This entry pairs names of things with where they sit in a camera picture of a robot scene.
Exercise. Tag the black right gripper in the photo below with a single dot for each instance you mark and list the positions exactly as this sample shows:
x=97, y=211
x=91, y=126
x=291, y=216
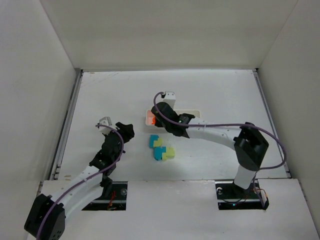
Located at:
x=159, y=114

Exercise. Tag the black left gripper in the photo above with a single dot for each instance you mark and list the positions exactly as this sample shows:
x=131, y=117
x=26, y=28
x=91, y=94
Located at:
x=120, y=135

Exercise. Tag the orange round lego piece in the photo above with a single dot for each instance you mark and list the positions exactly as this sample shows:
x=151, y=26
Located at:
x=153, y=122

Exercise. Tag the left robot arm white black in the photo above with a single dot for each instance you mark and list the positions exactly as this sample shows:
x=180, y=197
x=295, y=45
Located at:
x=49, y=214

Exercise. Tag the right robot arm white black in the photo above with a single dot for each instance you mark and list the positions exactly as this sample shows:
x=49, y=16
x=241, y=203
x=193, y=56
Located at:
x=249, y=144

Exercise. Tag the white three-compartment tray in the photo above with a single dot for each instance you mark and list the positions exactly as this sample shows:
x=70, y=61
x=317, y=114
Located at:
x=149, y=115

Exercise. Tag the upper blue lego block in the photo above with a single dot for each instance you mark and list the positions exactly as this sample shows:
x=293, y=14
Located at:
x=151, y=139

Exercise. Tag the blue lego block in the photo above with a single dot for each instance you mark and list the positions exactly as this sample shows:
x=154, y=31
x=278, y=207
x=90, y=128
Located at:
x=151, y=139
x=160, y=153

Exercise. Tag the upper green lego block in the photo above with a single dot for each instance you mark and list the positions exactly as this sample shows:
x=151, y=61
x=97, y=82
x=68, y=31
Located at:
x=158, y=142

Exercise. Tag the green lego block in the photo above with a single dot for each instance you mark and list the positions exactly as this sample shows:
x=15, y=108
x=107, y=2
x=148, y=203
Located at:
x=167, y=153
x=158, y=142

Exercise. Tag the lower blue lego block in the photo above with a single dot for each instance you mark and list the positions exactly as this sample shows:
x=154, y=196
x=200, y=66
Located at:
x=160, y=153

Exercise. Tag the lower green lego block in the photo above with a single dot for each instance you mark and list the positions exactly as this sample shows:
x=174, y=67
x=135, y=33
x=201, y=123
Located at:
x=167, y=153

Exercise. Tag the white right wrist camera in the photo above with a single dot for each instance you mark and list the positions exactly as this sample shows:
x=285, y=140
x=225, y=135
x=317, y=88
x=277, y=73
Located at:
x=169, y=97

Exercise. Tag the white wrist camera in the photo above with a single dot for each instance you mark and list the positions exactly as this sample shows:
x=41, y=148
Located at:
x=104, y=125
x=169, y=97

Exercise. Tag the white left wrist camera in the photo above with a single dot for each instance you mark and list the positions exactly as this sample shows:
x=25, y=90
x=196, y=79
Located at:
x=104, y=125

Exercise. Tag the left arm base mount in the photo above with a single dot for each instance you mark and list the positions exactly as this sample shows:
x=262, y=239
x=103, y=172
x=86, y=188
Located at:
x=112, y=199

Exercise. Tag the left aluminium table rail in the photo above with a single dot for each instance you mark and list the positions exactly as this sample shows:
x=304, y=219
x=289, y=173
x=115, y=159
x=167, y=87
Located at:
x=54, y=167

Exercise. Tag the aluminium table rail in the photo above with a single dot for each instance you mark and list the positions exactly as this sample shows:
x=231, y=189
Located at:
x=280, y=145
x=54, y=167

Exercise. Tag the right aluminium table rail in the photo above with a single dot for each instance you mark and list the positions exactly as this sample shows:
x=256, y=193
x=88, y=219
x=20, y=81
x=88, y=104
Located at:
x=280, y=145

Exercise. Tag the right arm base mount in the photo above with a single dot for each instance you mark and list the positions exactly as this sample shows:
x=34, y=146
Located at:
x=231, y=197

